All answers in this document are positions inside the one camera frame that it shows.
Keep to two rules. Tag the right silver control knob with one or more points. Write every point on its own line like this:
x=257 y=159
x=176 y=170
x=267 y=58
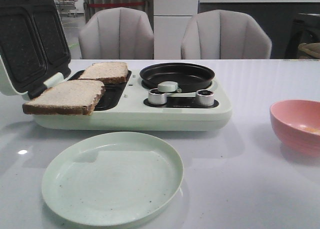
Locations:
x=204 y=98

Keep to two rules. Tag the bread slice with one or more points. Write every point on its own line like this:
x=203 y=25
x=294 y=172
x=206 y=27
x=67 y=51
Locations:
x=72 y=97
x=110 y=73

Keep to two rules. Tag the pink bowl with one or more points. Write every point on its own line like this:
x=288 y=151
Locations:
x=289 y=117

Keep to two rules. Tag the round black frying pan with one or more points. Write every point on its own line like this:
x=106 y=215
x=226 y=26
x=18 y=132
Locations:
x=190 y=77

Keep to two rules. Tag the dark washing machine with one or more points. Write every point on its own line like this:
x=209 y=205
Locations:
x=305 y=29

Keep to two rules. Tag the left silver control knob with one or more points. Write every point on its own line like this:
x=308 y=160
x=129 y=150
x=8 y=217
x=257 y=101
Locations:
x=156 y=97

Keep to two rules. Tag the mint green breakfast maker base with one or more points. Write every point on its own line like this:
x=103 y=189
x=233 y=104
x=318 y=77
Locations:
x=125 y=107

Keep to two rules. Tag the left grey upholstered chair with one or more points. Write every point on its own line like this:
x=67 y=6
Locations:
x=118 y=34

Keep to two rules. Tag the beige cushion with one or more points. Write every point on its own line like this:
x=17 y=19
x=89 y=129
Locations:
x=310 y=49

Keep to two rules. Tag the right grey upholstered chair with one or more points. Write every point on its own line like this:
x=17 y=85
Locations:
x=224 y=34

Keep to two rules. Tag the white cabinet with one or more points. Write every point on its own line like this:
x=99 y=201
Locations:
x=170 y=19

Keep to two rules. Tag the silver control knob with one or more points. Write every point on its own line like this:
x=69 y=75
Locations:
x=156 y=97
x=204 y=98

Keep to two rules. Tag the mint green breakfast maker lid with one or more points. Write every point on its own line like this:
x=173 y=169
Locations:
x=34 y=53

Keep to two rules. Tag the orange shrimp pieces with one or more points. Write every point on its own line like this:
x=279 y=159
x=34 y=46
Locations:
x=312 y=130

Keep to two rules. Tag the grey upholstered chair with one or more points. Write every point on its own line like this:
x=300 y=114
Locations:
x=224 y=34
x=118 y=34

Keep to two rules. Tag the mint green round plate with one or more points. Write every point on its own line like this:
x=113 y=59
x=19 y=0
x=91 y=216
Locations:
x=114 y=180

